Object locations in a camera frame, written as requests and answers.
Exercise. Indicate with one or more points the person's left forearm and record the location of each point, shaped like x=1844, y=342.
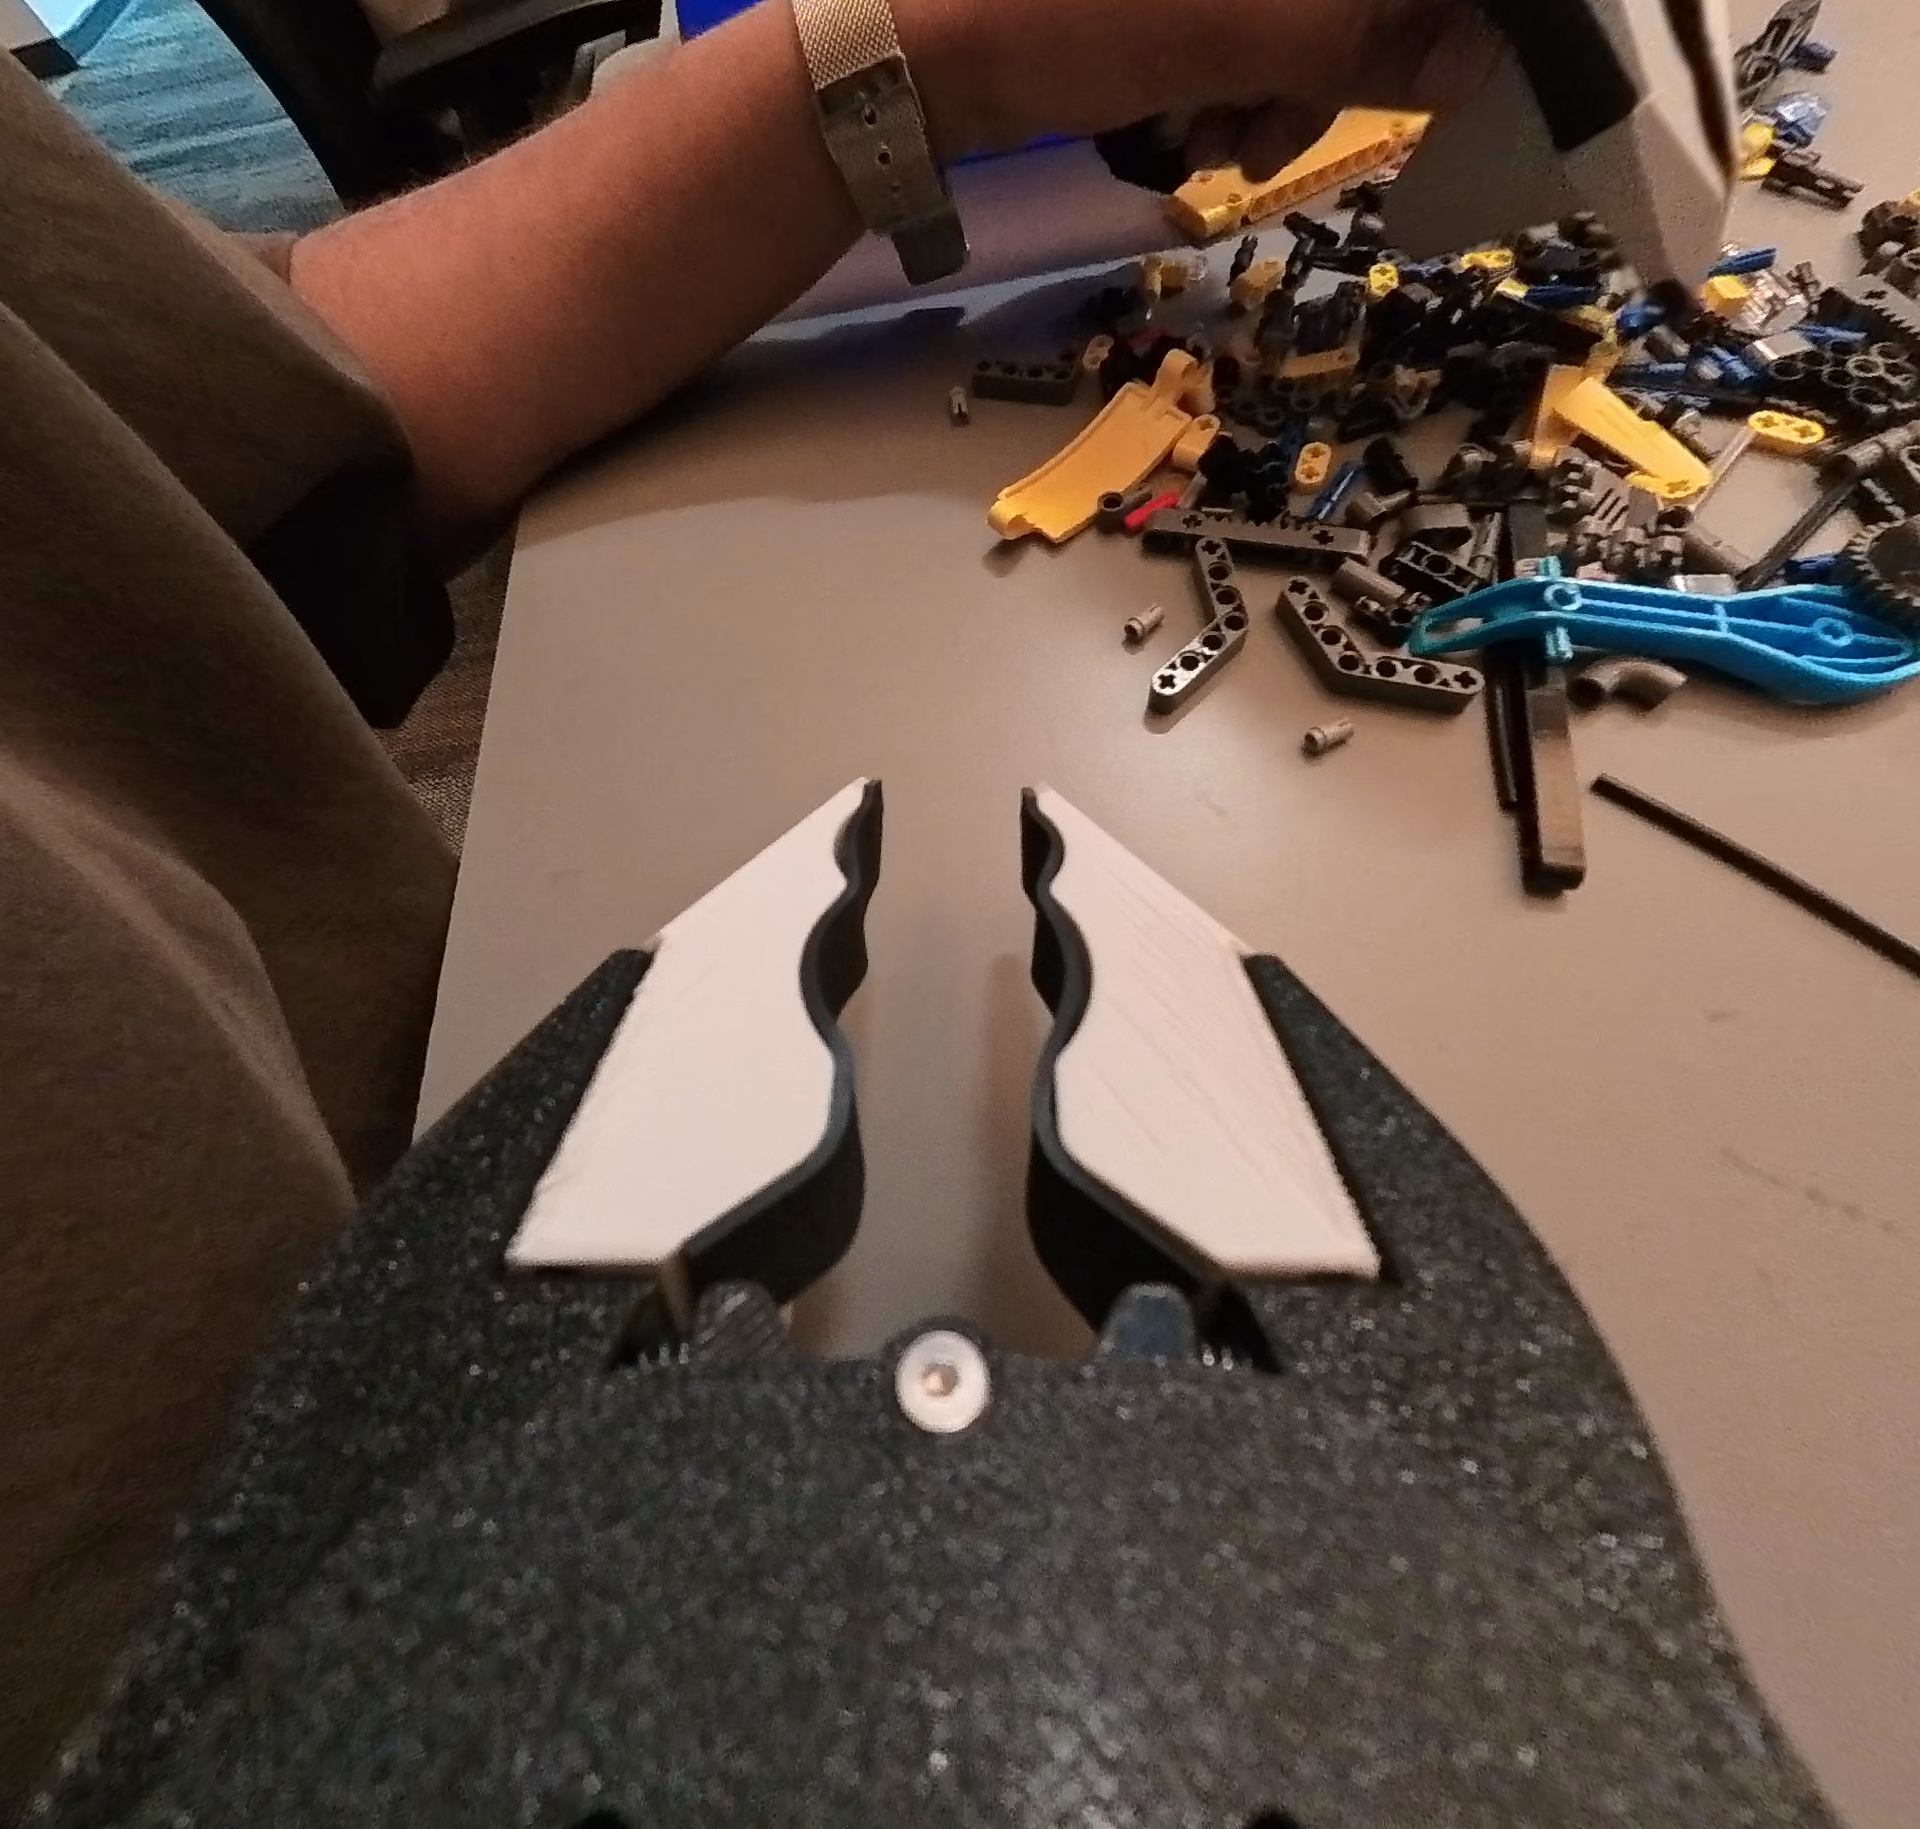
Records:
x=599, y=269

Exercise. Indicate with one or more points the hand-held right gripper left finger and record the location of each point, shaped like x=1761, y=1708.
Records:
x=705, y=1079

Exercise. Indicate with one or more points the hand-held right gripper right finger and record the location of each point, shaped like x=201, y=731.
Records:
x=1185, y=1093

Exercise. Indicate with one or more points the pile of toy brick pieces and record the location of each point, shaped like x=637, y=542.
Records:
x=1351, y=314

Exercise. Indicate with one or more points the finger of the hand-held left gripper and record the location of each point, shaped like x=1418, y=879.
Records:
x=1651, y=88

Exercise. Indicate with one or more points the grey angled toy beam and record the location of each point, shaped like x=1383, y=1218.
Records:
x=1218, y=584
x=1411, y=682

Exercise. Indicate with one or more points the yellow curved toy panel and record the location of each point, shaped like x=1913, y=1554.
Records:
x=1079, y=465

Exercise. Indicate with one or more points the person's left hand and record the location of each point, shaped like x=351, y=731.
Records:
x=1171, y=29

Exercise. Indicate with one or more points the thin black toy rod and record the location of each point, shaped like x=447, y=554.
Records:
x=1755, y=869

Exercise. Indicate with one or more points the large yellow toy beam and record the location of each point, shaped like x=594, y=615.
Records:
x=1290, y=171

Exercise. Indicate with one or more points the mesh band wristwatch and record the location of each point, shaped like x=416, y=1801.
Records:
x=862, y=88

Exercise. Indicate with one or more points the long black toy beam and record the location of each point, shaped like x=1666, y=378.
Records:
x=1553, y=779

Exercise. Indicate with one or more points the black office chair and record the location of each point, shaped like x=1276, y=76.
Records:
x=451, y=59

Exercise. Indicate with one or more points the turquoise plastic toy tool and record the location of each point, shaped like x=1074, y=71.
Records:
x=1799, y=658

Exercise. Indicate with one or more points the small grey toy pin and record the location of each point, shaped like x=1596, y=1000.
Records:
x=1328, y=736
x=1143, y=625

